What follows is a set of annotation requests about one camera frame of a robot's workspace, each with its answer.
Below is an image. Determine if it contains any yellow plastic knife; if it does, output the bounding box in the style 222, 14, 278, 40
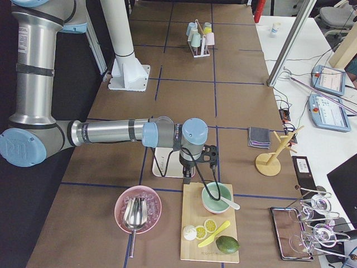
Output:
198, 220, 231, 248

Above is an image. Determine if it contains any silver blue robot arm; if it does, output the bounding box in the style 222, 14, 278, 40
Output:
1, 1, 216, 178

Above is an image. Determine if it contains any green avocado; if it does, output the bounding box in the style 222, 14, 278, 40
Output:
215, 236, 240, 254

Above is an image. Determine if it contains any white garlic bulb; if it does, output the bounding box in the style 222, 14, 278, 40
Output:
182, 225, 197, 241

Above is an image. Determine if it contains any green bowl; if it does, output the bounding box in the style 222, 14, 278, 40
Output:
201, 182, 233, 213

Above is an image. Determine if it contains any teach pendant tablet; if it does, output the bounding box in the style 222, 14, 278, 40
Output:
308, 94, 351, 132
311, 65, 346, 96

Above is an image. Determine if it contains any black metal tray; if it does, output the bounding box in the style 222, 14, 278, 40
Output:
270, 207, 314, 261

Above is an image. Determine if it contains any grey folded cloth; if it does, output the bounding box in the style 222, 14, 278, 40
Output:
248, 127, 271, 149

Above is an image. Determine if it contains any lemon slice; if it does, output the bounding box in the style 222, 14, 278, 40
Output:
195, 225, 207, 240
203, 219, 217, 233

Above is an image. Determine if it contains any aluminium frame post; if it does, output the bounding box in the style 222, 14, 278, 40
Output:
267, 0, 316, 87

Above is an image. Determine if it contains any mint green cup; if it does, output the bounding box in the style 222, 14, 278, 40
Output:
190, 33, 201, 48

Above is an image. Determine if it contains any white wire cup rack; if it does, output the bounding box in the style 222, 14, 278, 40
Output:
187, 20, 213, 58

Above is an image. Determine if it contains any usb hub with cables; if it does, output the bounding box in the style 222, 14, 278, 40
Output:
278, 108, 291, 122

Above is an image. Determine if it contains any black label box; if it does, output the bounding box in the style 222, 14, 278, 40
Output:
292, 156, 316, 190

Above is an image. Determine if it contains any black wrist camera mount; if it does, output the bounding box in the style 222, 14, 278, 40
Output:
197, 145, 219, 171

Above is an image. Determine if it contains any wooden cutting board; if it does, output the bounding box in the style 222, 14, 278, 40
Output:
180, 183, 240, 264

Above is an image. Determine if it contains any cream white cup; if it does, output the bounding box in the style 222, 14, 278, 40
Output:
186, 27, 198, 42

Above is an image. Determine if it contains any paper cup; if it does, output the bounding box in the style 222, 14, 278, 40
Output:
270, 22, 281, 38

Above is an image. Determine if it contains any cream rabbit tray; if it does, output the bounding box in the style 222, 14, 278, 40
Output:
152, 147, 184, 178

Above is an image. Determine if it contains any pink bowl with ice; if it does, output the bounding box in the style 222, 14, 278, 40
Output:
114, 185, 162, 234

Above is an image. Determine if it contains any yellow cup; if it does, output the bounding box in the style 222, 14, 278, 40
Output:
203, 27, 212, 35

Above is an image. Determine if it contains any wooden mug tree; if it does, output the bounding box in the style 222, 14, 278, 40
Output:
255, 126, 304, 176

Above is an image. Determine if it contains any wine glass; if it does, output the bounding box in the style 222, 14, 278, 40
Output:
289, 192, 340, 223
289, 223, 351, 257

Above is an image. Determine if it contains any metal scoop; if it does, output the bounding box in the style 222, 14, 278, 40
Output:
123, 197, 148, 258

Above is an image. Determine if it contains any white spoon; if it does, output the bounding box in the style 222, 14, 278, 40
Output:
220, 196, 240, 210

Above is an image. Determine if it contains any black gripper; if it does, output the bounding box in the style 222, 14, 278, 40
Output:
179, 152, 195, 178

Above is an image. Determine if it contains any light blue cup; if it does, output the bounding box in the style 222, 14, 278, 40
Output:
186, 22, 197, 36

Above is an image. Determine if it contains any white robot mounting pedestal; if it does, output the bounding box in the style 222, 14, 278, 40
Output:
100, 0, 151, 92

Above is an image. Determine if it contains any pink cup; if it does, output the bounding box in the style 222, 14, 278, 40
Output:
205, 32, 215, 46

